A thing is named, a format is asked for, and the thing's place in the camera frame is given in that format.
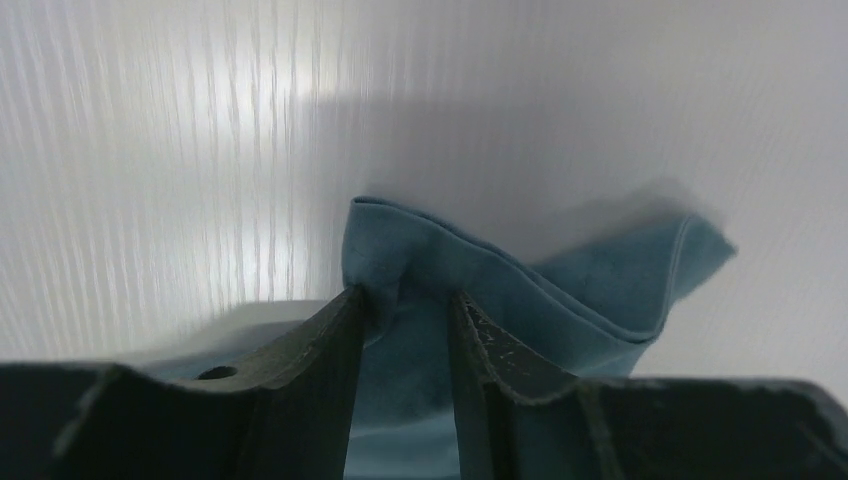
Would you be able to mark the teal grey t-shirt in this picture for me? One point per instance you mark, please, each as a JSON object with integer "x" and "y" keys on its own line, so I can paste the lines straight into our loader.
{"x": 592, "y": 311}

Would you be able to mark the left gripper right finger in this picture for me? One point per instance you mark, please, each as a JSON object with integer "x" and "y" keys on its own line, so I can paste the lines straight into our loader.
{"x": 519, "y": 416}

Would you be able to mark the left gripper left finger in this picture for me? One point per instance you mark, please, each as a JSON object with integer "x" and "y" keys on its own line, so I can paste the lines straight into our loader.
{"x": 283, "y": 411}

